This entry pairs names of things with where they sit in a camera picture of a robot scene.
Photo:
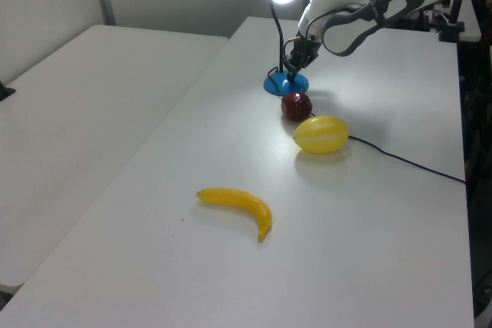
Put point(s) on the blue desk lamp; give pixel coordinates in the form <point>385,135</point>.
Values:
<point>277,84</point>

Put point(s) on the yellow striped toy melon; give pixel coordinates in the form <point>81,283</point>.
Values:
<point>322,134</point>

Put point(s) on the black clamp at table edge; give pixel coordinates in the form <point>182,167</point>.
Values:
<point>5,91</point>

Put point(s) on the yellow toy banana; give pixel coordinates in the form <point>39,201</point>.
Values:
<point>246,202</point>

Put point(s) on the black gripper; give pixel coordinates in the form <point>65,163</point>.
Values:
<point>304,53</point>

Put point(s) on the dark red toy apple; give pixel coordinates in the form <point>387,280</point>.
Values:
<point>296,106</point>

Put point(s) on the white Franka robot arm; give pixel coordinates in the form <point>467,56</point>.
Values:
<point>346,9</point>

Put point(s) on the black pole with clamp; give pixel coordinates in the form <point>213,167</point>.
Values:
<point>455,17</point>

